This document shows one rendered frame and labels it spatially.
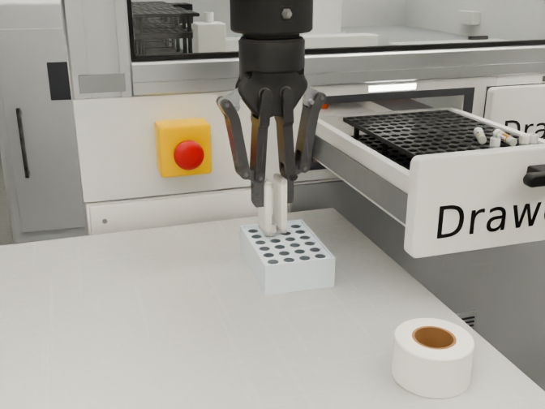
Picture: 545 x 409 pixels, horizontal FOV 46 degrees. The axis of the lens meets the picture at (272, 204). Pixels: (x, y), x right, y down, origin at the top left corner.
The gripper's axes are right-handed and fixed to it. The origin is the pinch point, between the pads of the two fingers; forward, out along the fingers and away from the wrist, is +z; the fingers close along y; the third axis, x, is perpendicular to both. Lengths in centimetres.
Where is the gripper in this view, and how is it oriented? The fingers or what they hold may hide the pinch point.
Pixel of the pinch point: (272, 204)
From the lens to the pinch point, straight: 79.6
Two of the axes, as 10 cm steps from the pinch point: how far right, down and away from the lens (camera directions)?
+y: -9.4, 1.2, -3.2
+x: 3.4, 3.2, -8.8
